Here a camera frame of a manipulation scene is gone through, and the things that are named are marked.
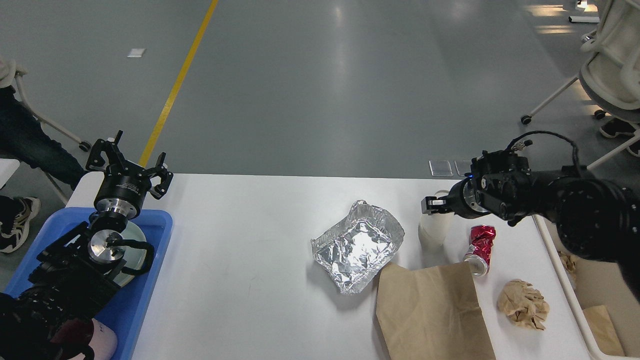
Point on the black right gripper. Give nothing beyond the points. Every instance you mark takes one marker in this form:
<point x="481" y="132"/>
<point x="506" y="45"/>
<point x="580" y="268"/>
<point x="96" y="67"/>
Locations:
<point x="461" y="200"/>

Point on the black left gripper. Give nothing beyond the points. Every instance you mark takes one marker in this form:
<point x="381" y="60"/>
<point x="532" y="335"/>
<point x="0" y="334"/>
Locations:
<point x="123" y="190"/>

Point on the white paper cup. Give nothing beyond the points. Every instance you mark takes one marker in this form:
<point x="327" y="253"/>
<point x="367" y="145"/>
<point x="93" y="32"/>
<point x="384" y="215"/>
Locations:
<point x="433" y="227"/>

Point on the crushed red can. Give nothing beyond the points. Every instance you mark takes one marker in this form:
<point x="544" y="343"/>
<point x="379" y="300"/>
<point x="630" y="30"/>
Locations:
<point x="479" y="251"/>

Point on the aluminium foil tray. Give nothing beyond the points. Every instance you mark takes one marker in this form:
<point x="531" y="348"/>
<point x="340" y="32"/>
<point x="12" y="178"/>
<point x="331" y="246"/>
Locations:
<point x="355" y="249"/>

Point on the brown paper bag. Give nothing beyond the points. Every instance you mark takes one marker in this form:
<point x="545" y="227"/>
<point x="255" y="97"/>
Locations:
<point x="431" y="314"/>

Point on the brown paper ball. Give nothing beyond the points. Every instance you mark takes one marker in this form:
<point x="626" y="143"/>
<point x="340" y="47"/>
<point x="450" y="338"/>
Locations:
<point x="523" y="305"/>

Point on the pink mug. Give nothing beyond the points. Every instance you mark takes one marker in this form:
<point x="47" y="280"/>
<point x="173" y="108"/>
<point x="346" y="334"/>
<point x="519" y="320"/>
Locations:
<point x="77" y="334"/>

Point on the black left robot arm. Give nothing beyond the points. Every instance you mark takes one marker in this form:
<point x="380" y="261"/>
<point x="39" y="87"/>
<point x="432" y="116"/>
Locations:
<point x="76" y="274"/>

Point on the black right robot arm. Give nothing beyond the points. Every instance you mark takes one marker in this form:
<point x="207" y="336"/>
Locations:
<point x="596" y="219"/>

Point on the clear floor plate left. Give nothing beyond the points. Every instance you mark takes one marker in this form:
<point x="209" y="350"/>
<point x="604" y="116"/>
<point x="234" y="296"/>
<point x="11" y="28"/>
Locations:
<point x="440" y="168"/>

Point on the clear floor plate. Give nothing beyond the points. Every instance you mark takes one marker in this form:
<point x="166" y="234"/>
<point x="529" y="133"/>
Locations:
<point x="463" y="167"/>
<point x="440" y="168"/>

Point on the clear floor plate right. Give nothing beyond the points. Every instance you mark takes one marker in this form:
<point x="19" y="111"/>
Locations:
<point x="463" y="167"/>

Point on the seated person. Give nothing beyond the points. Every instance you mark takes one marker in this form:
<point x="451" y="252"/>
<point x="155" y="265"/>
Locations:
<point x="22" y="137"/>

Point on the blue plastic tray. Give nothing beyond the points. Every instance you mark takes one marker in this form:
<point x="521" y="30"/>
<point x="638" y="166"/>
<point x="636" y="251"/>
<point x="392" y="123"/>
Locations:
<point x="125" y="313"/>

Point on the beige plastic bin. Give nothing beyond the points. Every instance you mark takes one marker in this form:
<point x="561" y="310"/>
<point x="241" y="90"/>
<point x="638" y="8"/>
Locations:
<point x="597" y="283"/>

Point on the walking person leg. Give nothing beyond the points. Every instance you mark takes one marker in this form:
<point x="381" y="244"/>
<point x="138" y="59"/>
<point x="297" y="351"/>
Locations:
<point x="615" y="128"/>

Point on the brown paper in bin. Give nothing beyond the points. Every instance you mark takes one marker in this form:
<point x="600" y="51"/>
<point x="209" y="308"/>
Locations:
<point x="603" y="330"/>

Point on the white office chair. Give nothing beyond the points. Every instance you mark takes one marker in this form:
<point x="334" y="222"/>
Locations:
<point x="610" y="77"/>

